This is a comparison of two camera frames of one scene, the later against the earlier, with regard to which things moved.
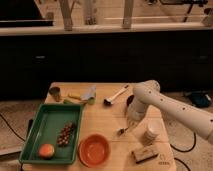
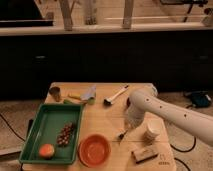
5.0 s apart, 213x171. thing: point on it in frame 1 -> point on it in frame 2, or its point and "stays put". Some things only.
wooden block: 143,154 stays put
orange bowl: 94,150 stays put
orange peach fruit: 46,151 stays put
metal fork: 122,130 -> 122,135
